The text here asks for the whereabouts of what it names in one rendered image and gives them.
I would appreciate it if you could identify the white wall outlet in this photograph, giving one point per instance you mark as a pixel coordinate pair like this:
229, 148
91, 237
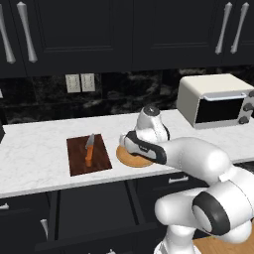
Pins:
72, 83
88, 82

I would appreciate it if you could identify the cream toaster oven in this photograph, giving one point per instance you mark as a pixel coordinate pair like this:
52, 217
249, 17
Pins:
205, 86

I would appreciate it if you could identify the black upper cupboard door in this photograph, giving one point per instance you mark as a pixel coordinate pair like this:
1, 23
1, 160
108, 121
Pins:
246, 56
6, 69
175, 33
79, 33

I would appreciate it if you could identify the black cupboard door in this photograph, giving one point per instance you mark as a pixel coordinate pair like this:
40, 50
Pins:
246, 56
175, 33
20, 234
79, 33
6, 69

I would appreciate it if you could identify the round wooden plate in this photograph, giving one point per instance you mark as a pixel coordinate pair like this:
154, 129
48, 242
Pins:
127, 159

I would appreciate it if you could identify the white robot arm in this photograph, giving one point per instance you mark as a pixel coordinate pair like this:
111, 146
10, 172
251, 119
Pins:
198, 162

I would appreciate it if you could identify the black drawer front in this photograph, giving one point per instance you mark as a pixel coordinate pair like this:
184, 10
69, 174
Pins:
155, 195
26, 205

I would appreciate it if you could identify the black hob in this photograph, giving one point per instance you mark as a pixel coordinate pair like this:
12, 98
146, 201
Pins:
246, 166

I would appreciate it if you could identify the black lower cupboard door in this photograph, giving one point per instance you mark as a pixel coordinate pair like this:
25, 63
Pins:
20, 234

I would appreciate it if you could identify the dark brown cutting board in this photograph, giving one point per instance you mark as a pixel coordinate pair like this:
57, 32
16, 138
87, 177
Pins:
77, 158

